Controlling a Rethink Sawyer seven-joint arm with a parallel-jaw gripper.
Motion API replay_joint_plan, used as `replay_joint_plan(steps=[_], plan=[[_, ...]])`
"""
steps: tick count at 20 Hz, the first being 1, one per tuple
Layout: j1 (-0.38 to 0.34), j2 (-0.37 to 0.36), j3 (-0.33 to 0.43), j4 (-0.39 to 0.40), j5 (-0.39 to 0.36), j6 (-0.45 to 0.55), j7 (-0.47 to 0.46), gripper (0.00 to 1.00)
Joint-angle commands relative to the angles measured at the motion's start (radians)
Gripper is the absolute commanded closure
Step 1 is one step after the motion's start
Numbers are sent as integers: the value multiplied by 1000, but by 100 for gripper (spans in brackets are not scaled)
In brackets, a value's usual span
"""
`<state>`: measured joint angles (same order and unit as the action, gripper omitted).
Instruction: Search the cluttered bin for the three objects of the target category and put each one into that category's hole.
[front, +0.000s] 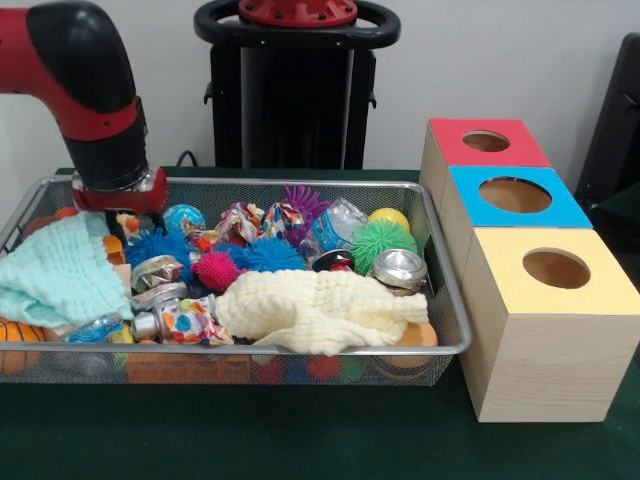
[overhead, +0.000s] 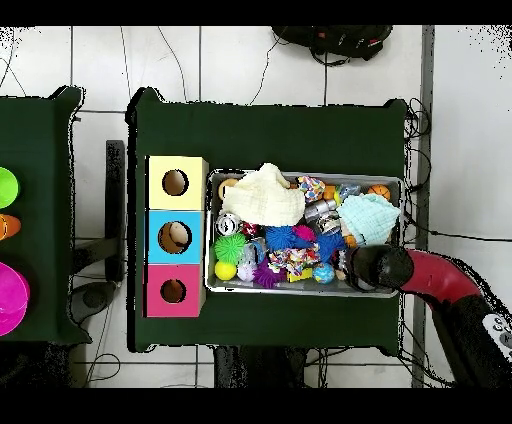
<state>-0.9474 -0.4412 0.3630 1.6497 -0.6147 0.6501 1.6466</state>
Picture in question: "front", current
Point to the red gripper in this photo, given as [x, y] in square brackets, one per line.
[125, 202]

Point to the yellow plush duck toy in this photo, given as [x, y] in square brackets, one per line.
[129, 221]

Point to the blue spiky toy with eyes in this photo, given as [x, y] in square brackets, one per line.
[150, 250]

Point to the multicolour spiky caterpillar toy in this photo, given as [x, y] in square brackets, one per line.
[215, 270]

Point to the colourful knotted cloth toy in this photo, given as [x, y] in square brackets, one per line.
[245, 220]

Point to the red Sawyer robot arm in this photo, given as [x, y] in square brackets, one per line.
[75, 60]

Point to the shallow mesh bin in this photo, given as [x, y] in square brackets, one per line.
[445, 300]

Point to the wooden box with three holes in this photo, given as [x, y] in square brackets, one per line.
[550, 370]

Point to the blue globe print ball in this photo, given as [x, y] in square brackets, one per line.
[185, 217]

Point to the mint green cloth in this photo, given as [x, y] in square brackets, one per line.
[60, 270]

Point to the purple spiky toy with eyes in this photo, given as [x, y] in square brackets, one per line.
[305, 200]

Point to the cream yellow cloth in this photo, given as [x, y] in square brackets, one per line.
[320, 305]

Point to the dark green tablecloth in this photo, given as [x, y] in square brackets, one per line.
[250, 435]
[625, 205]

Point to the green spiky ball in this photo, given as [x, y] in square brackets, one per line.
[385, 245]

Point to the yellow ball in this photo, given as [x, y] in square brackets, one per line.
[390, 217]

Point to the crushed silver can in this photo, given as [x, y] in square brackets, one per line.
[400, 270]

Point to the black stand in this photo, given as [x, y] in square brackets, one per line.
[615, 125]

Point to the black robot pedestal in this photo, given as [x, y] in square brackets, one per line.
[295, 100]

